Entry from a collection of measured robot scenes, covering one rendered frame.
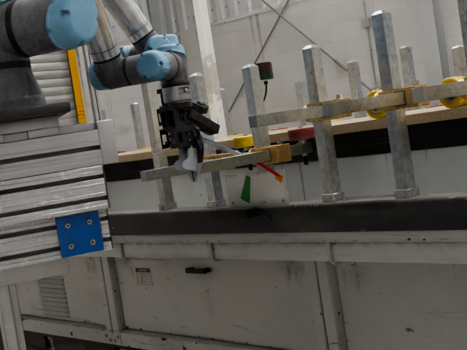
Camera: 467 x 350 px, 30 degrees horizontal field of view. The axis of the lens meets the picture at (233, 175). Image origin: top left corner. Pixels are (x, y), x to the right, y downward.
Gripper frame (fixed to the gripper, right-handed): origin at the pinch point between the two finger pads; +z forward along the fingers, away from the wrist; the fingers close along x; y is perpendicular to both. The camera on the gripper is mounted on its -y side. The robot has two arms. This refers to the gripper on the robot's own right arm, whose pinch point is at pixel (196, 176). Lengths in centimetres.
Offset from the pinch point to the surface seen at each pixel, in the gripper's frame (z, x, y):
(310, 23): -133, -583, -678
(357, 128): -6.1, 18.4, -46.0
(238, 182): 4.8, -14.4, -26.7
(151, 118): -19, -54, -27
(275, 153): -2.4, 3.7, -26.6
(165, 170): -2.2, -23.5, -7.4
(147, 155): -7, -86, -46
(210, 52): -50, -134, -125
